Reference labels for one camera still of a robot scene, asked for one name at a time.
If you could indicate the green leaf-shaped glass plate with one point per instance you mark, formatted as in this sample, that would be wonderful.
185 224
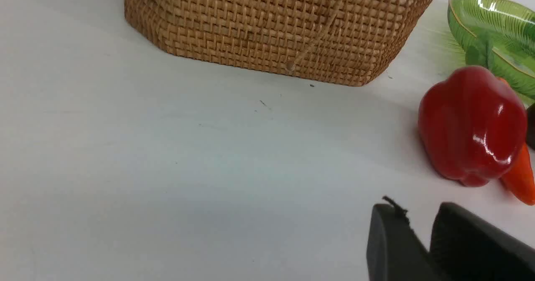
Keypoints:
510 28

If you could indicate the woven wicker basket green lining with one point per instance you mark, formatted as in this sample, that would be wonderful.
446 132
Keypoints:
347 42

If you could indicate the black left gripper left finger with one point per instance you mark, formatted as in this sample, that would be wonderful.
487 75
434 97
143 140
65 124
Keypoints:
394 252

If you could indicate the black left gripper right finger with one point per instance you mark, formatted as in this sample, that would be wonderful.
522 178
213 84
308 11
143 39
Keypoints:
468 248

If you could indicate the dark purple mangosteen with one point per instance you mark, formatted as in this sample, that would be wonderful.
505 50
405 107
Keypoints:
530 138

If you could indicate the orange carrot with leaves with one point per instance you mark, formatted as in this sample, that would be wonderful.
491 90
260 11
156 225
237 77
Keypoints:
520 178

